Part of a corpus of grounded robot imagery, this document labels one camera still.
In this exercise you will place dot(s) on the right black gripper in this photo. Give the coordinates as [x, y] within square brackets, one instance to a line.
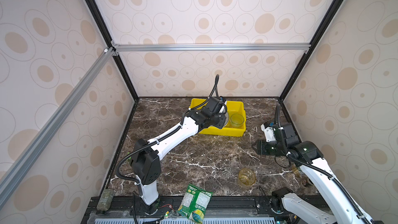
[260, 147]

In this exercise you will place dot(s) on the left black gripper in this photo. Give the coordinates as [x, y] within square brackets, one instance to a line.
[221, 120]

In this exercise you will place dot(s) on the green glass cup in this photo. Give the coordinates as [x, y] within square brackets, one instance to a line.
[237, 121]

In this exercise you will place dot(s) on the yellow glass cup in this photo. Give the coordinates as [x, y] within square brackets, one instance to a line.
[246, 177]

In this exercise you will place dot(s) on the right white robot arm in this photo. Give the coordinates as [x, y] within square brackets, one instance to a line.
[344, 209]

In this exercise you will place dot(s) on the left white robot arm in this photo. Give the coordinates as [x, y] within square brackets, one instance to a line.
[143, 164]

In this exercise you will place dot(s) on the yellow plastic bin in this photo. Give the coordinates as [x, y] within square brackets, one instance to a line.
[233, 108]

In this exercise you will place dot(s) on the green beverage can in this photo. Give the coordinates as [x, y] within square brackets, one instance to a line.
[296, 171]

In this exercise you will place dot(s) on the dark bottle by can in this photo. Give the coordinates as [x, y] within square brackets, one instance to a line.
[306, 182]

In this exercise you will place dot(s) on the green snack bag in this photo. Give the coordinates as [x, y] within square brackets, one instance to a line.
[194, 203]

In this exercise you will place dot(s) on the small bottle at base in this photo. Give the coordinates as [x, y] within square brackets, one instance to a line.
[105, 200]

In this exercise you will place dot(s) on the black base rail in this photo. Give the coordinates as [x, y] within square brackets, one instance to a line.
[220, 210]

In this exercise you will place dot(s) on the horizontal aluminium frame bar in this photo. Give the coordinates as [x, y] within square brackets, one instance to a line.
[117, 48]

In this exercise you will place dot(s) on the left aluminium frame bar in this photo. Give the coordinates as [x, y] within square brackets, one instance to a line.
[30, 155]

